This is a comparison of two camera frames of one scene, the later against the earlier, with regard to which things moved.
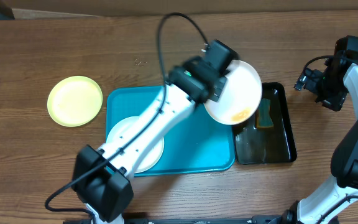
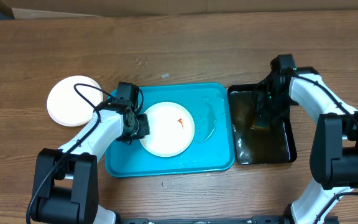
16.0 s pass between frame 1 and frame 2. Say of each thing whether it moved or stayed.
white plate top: moved
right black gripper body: moved
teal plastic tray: stayed
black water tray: stayed
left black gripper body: moved
